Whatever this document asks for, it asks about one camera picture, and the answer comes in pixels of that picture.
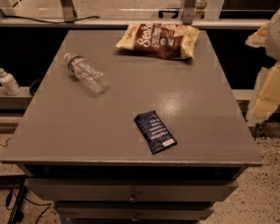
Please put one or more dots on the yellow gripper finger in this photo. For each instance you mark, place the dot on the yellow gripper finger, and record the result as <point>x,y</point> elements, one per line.
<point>266,95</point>
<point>258,39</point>

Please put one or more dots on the clear plastic water bottle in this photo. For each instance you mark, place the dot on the clear plastic water bottle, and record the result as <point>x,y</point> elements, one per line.
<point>91,76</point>

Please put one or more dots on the white pump dispenser bottle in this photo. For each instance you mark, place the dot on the white pump dispenser bottle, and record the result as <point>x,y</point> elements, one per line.
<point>9,83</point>

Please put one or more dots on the brown yellow chip bag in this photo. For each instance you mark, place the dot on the brown yellow chip bag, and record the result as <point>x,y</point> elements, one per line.
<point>160,40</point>

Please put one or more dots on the dark blue snack wrapper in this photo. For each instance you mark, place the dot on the dark blue snack wrapper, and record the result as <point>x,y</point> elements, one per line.
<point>154,131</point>

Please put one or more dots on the grey drawer cabinet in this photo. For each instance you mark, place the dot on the grey drawer cabinet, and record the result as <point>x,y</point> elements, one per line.
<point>85,152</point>

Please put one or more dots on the metal frame post right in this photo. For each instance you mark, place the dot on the metal frame post right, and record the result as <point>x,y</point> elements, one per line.
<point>188,11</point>

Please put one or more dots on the metal frame post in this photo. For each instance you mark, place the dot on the metal frame post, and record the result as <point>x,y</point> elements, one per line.
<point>188,11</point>
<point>69,12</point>

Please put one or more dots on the metal frame post left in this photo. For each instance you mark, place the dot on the metal frame post left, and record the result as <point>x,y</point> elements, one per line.
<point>69,12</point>

